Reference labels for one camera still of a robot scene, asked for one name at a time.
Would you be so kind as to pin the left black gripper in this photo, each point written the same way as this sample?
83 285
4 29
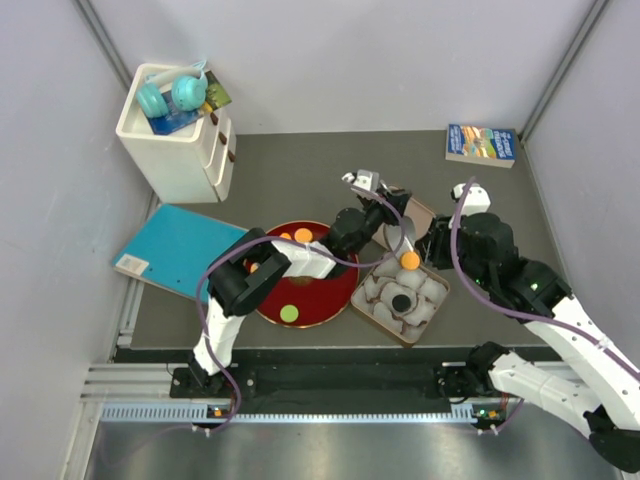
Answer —
377 202

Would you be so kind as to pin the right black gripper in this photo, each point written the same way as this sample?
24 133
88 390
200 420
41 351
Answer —
431 246

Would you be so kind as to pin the black round cookie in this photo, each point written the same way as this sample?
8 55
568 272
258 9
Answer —
401 303

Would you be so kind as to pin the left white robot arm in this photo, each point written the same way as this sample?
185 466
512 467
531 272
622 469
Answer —
241 279

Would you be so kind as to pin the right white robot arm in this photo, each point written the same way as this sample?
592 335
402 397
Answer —
604 406

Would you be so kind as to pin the orange round cookie top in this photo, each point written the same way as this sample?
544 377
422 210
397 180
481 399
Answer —
303 235

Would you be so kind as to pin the beige tin lid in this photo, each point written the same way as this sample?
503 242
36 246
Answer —
421 215

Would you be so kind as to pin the tin box with paper cups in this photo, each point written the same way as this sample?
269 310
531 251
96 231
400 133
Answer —
373 297

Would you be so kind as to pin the round red lacquer plate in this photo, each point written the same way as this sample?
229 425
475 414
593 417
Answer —
318 301

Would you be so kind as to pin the colourful paperback book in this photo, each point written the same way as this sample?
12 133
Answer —
480 146

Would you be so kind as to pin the green round cookie bottom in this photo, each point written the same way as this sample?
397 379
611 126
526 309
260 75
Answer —
289 313

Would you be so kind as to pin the white drawer cabinet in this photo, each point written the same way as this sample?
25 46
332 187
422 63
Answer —
191 165

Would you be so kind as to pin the blue notebook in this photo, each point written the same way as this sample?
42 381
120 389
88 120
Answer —
174 248

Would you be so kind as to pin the green picture card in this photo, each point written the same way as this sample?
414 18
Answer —
216 96

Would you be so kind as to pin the blue book on cabinet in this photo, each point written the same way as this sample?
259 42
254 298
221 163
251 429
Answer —
174 120

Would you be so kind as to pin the teal headphones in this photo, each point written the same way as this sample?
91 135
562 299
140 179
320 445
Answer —
188 90

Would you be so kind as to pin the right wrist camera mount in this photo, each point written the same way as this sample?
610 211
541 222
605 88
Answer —
476 201

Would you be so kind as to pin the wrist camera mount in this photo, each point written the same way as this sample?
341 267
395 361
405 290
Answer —
476 201
361 181

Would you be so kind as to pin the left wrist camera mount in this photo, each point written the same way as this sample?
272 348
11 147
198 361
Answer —
361 181

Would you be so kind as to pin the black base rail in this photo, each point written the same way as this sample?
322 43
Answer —
458 372

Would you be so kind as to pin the grey slotted cable duct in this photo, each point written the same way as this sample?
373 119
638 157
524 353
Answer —
204 414

